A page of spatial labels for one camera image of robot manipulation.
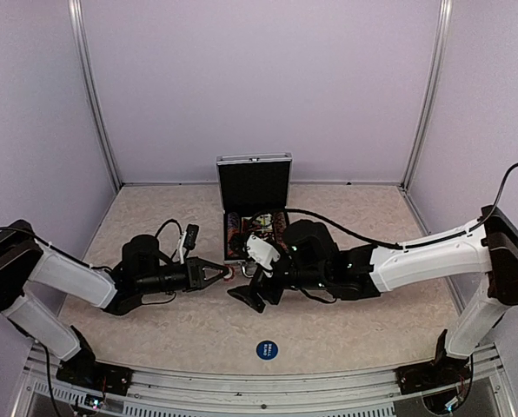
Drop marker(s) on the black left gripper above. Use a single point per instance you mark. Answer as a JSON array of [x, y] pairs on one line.
[[195, 278]]

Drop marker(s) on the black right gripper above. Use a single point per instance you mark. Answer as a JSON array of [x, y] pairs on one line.
[[247, 294]]

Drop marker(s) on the single orange poker chip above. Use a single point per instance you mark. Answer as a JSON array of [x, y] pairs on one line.
[[229, 276]]

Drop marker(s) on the blue small blind button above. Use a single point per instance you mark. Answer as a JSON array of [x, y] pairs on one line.
[[267, 350]]

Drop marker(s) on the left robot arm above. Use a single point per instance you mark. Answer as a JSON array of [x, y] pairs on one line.
[[144, 269]]

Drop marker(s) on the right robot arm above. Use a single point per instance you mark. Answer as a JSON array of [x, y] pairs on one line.
[[309, 259]]

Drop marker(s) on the orange chip row in case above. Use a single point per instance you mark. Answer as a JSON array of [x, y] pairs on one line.
[[233, 242]]

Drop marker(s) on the purple chip row in case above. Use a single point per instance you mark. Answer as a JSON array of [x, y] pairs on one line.
[[233, 221]]

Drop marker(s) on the brown black chip row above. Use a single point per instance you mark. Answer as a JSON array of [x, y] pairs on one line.
[[279, 223]]

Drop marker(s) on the aluminium poker case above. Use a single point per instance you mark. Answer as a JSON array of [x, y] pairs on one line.
[[249, 184]]

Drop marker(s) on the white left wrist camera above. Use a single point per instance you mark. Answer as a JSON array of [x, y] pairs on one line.
[[187, 241]]

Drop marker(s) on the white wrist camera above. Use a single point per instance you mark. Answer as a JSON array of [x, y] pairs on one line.
[[187, 241], [263, 254]]

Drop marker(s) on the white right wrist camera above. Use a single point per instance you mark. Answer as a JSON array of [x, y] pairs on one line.
[[263, 254]]

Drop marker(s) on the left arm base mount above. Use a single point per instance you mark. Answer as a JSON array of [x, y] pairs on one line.
[[84, 370]]

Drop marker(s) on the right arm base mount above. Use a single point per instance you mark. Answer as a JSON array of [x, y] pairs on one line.
[[441, 371]]

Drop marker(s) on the left aluminium corner post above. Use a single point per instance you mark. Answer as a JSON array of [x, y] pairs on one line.
[[83, 51]]

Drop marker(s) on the aluminium corner post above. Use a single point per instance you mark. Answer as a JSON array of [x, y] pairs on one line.
[[83, 51], [430, 93]]

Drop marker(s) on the right aluminium corner post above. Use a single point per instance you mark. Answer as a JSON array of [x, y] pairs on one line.
[[430, 93]]

